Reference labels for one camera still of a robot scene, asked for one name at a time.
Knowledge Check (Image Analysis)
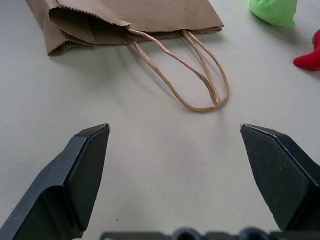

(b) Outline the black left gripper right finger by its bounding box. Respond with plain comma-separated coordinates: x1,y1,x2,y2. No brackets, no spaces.
239,123,320,232

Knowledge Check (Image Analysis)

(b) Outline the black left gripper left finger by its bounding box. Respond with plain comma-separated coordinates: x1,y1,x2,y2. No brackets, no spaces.
0,123,111,240

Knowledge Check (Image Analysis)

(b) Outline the brown paper bag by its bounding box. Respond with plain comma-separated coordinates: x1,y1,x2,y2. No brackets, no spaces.
26,0,229,114

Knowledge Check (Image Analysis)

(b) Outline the red soft toy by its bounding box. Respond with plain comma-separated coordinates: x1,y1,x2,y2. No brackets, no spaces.
292,28,320,72

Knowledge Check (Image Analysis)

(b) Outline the green soft toy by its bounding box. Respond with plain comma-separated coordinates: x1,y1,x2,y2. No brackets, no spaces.
248,0,298,29

